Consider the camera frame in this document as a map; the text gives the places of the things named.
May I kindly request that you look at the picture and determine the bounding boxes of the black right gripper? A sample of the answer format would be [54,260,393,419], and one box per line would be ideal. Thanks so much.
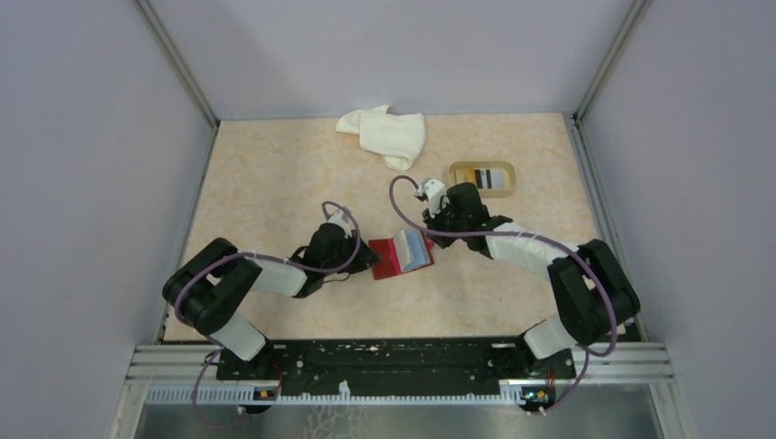
[423,198,469,249]

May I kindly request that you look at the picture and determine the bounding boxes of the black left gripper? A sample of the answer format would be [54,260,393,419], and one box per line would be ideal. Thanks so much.
[322,229,382,275]

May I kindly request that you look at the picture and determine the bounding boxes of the red leather card holder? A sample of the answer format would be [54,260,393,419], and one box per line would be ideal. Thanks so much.
[368,229,435,281]

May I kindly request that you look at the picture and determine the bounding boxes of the gold VIP card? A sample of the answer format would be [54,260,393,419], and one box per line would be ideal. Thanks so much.
[455,168,481,188]

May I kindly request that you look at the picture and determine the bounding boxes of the black striped card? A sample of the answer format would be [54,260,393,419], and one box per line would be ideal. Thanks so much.
[477,168,506,190]

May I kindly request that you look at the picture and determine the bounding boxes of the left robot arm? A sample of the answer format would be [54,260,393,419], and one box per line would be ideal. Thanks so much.
[161,222,381,379]

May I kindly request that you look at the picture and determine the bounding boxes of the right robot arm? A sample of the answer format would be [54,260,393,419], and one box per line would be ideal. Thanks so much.
[415,178,641,377]

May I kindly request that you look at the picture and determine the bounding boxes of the beige oval tray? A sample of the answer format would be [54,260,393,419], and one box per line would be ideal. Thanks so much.
[447,160,518,198]

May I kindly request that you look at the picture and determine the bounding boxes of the white folded cloth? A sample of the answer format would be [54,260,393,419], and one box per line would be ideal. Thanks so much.
[335,104,427,171]

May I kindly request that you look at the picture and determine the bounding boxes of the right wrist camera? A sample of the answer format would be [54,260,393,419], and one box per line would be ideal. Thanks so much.
[415,178,447,217]

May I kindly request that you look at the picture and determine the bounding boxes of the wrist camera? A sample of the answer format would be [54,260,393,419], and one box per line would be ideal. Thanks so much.
[415,178,447,217]
[328,209,353,237]

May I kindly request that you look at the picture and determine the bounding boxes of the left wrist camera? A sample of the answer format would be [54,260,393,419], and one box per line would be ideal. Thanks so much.
[328,209,353,237]

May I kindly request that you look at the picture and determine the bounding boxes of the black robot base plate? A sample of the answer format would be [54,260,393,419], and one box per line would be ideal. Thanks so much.
[216,336,577,397]

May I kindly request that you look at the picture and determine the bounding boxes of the aluminium frame rail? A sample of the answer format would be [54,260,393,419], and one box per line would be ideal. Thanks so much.
[125,338,674,406]

